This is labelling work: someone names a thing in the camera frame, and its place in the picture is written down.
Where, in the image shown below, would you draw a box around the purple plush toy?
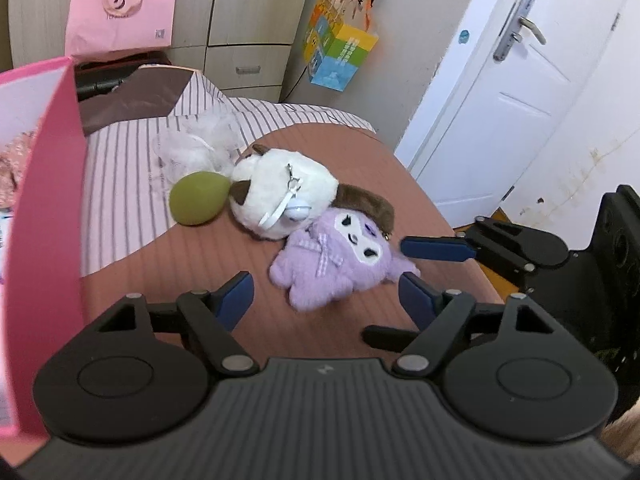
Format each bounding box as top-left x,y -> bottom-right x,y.
269,208 -> 421,312

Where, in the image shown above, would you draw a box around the green egg-shaped sponge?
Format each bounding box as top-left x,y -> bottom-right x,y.
168,171 -> 231,226

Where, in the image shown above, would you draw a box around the white brown plush dog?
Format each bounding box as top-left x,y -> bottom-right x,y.
229,144 -> 395,240

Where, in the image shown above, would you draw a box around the white mesh bath puff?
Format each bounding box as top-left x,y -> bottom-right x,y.
152,108 -> 241,184

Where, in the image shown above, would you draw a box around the red fluffy floral pouch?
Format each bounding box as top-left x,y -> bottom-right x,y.
0,131 -> 36,209

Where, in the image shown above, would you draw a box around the white door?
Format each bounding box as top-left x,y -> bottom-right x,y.
395,0 -> 626,226

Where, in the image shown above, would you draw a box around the brown bed mat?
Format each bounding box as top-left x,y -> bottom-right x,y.
82,124 -> 498,362

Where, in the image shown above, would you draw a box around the pink cardboard box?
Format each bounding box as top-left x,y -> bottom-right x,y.
1,58 -> 86,438

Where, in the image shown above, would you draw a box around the colourful paper gift bag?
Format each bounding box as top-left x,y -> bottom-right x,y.
303,0 -> 378,92

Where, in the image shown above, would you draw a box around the black chair back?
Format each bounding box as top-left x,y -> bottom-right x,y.
74,51 -> 171,102

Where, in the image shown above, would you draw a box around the beige wardrobe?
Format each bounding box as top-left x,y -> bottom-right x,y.
3,0 -> 305,102

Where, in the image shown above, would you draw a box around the pink paper shopping bag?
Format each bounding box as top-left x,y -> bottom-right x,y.
64,0 -> 176,64

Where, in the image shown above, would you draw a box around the silver door handle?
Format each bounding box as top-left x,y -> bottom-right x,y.
492,0 -> 547,63

